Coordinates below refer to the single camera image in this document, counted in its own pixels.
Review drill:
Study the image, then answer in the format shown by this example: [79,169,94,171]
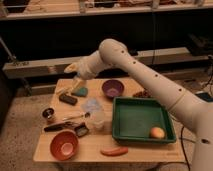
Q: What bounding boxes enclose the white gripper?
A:
[64,63,86,92]

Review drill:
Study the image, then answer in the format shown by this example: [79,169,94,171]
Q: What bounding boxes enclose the black eraser block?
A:
[59,94,78,105]

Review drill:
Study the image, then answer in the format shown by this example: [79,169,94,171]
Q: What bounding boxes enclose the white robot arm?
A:
[64,39,213,171]

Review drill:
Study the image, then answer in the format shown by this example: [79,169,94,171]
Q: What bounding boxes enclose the small metal cup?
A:
[42,108,55,123]

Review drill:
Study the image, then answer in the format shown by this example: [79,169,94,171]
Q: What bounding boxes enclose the white paper cup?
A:
[90,110,105,130]

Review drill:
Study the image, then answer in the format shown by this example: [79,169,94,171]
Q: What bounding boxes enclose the teal sponge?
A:
[72,87,88,97]

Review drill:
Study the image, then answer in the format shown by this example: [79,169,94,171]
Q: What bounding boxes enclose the wooden stick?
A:
[56,87,72,94]

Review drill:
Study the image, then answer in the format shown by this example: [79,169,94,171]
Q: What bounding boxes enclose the purple bowl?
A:
[102,79,124,98]

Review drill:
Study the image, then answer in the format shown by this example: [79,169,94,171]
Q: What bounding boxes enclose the clear crumpled plastic bag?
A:
[81,98,102,112]

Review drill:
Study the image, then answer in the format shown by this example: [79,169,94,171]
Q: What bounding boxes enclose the spoon with dark tip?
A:
[62,112,90,121]

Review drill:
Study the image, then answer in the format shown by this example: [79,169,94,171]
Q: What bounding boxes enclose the wooden shelf rack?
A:
[0,3,213,79]

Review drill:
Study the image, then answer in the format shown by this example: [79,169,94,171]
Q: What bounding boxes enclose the brown crumbly snack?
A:
[133,90,151,98]

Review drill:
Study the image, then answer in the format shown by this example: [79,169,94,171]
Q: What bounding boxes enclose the green plastic tray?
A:
[112,97,176,144]

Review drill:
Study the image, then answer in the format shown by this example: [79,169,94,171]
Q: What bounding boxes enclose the orange bowl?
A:
[50,131,78,161]

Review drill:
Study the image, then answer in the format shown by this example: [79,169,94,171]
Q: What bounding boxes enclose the orange carrot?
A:
[100,147,128,156]

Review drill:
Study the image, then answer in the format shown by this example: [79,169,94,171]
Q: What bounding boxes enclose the yellow red apple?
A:
[150,127,165,139]

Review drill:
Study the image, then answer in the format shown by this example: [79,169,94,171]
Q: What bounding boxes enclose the black power adapter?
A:
[197,92,213,102]

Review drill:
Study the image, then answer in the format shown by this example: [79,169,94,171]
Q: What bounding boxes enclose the black handled scissors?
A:
[44,121,79,132]

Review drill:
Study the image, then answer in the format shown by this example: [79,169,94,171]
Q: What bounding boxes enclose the black floor cables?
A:
[179,126,193,171]

